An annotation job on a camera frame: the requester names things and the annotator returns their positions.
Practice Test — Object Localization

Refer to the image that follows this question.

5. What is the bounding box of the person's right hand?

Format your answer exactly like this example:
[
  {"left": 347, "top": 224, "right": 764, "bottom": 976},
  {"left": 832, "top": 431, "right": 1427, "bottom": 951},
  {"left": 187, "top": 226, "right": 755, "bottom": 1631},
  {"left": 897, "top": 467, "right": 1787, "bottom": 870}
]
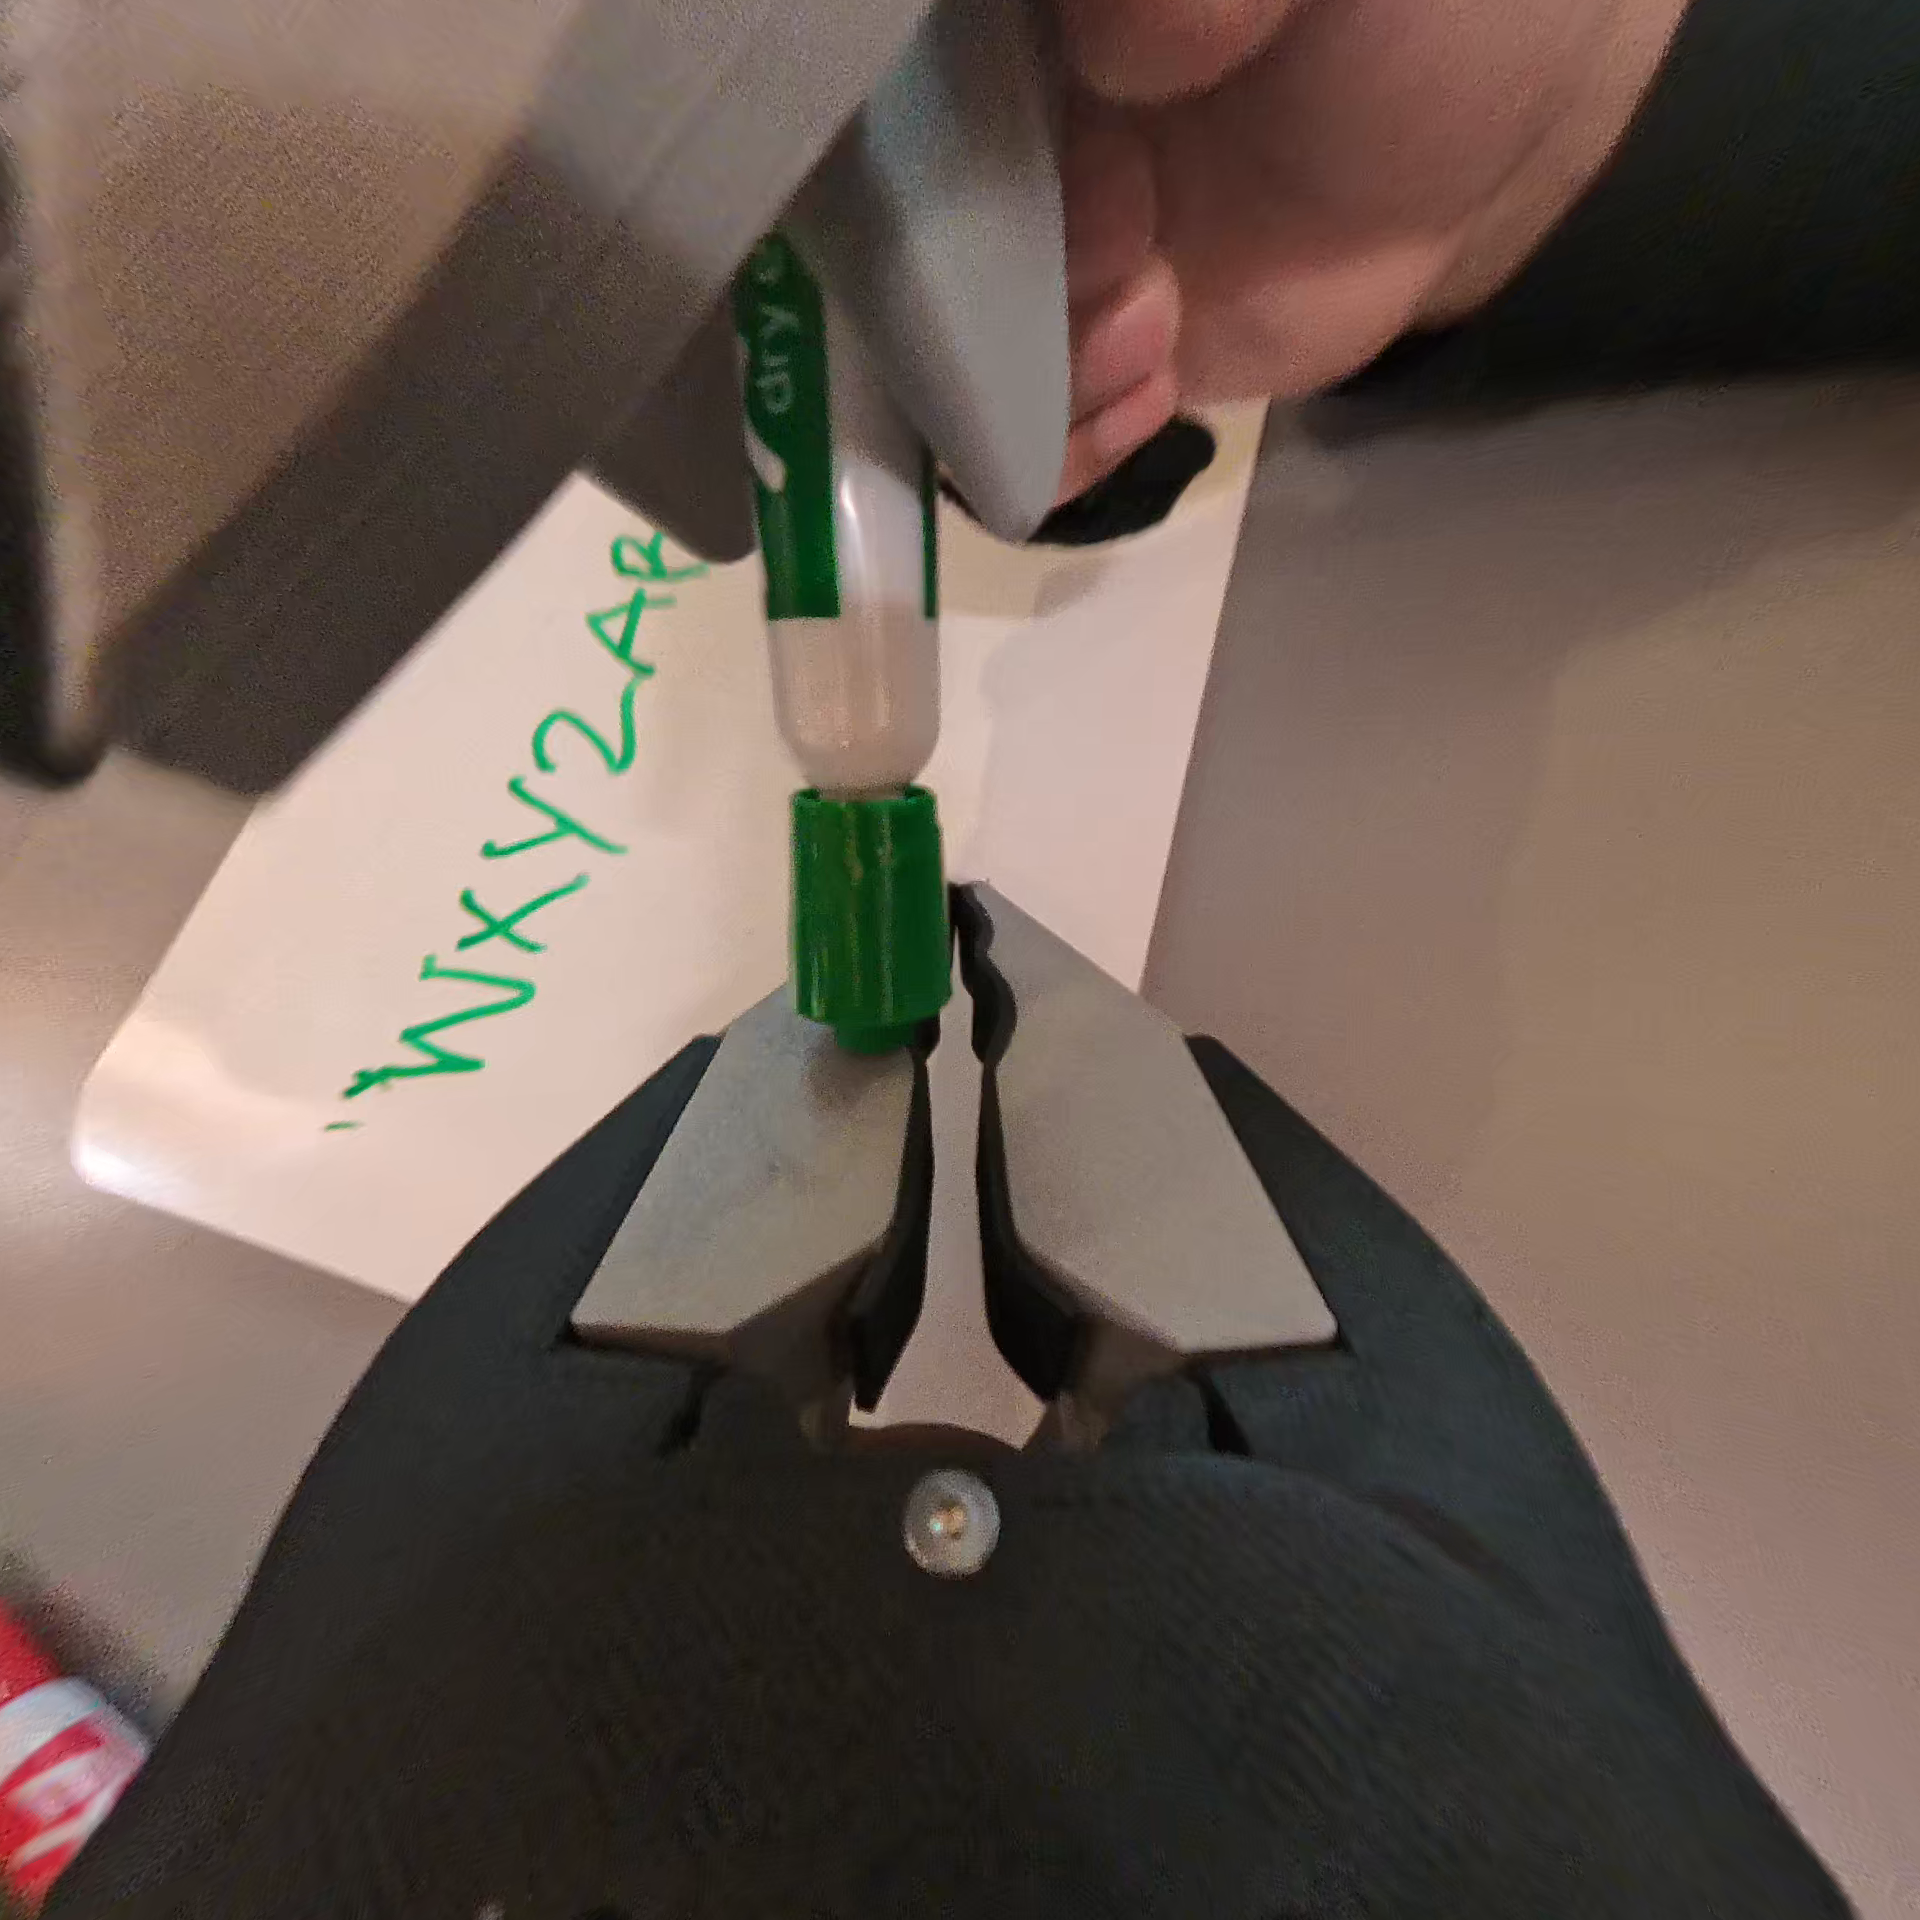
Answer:
[{"left": 1048, "top": 0, "right": 1690, "bottom": 467}]

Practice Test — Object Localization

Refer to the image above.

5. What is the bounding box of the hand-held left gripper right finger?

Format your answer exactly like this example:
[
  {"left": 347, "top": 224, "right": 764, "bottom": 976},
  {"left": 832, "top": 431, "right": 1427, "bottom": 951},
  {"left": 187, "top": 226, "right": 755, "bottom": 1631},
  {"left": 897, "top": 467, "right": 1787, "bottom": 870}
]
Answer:
[{"left": 952, "top": 882, "right": 1341, "bottom": 1406}]

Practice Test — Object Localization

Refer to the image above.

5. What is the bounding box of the red dry erase marker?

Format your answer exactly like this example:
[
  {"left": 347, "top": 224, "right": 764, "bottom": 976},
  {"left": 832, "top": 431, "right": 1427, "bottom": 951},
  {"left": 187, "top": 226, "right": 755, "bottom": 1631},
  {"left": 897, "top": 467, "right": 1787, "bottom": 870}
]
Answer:
[{"left": 0, "top": 1596, "right": 149, "bottom": 1920}]

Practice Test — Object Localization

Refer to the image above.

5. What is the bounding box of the white whiteboard sheet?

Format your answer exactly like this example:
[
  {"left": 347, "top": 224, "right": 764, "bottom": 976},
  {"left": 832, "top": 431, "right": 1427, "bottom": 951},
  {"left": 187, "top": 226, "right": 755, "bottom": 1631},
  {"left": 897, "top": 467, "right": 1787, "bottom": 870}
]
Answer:
[{"left": 64, "top": 407, "right": 1267, "bottom": 1306}]

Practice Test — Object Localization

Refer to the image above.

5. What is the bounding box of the green dry erase marker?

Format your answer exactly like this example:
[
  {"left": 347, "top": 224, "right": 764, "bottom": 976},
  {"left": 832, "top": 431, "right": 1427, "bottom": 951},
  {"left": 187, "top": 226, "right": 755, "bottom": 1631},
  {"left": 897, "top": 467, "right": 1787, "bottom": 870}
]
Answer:
[{"left": 730, "top": 233, "right": 951, "bottom": 796}]

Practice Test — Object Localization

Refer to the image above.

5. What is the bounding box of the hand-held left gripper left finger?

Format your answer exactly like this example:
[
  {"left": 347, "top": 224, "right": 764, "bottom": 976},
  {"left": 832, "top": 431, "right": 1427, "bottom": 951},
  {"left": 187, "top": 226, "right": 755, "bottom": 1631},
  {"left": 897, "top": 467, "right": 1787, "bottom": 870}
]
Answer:
[{"left": 569, "top": 976, "right": 947, "bottom": 1413}]

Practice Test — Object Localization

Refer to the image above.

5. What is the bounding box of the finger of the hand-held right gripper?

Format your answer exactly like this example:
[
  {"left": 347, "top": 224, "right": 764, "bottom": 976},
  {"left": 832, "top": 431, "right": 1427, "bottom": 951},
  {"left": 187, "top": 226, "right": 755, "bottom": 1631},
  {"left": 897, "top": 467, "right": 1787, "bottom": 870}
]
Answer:
[
  {"left": 850, "top": 0, "right": 1073, "bottom": 547},
  {"left": 0, "top": 0, "right": 940, "bottom": 796}
]

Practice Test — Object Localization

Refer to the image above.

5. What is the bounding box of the green marker cap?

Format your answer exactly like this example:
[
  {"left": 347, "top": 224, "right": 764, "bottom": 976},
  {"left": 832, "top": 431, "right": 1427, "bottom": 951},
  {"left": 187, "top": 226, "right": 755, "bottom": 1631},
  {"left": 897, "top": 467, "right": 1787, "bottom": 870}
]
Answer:
[{"left": 786, "top": 783, "right": 957, "bottom": 1056}]

